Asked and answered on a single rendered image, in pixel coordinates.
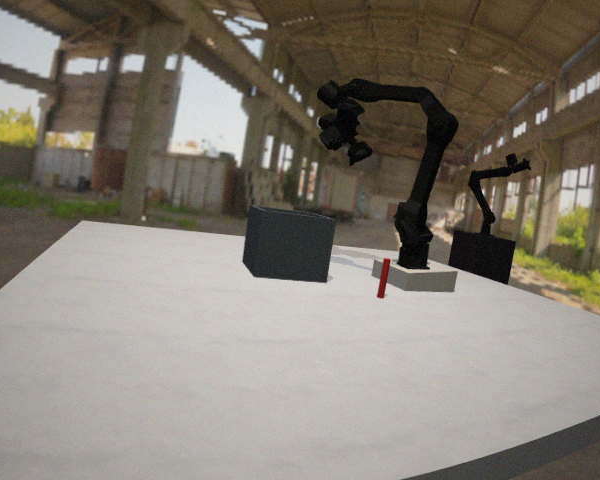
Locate red peg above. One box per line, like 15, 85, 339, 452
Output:
377, 259, 391, 298

